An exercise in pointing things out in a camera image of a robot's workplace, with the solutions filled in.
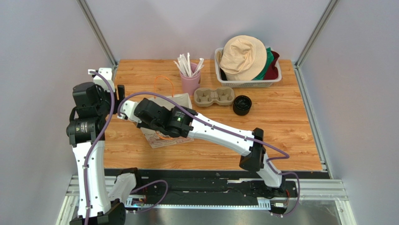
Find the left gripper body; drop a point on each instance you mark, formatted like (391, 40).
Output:
(121, 96)

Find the white paper takeout bag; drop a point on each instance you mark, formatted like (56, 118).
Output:
(170, 128)

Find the cardboard cup carrier tray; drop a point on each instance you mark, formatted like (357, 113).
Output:
(222, 96)

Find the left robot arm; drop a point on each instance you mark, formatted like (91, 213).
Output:
(97, 206)

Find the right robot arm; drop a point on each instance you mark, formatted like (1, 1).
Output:
(248, 144)

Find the wrapped white straws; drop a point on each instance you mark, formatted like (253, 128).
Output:
(183, 64)

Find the pink straw holder cup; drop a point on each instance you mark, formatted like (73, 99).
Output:
(190, 84)

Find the stack of black lids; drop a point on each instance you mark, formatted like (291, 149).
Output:
(242, 105)

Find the beige bucket hat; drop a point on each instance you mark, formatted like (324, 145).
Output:
(243, 58)

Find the white plastic basket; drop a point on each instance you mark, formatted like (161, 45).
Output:
(220, 75)

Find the green cloth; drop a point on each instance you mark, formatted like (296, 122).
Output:
(269, 60)

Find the dark red cloth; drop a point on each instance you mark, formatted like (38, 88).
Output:
(272, 71)

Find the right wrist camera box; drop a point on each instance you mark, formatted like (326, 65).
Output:
(127, 110)

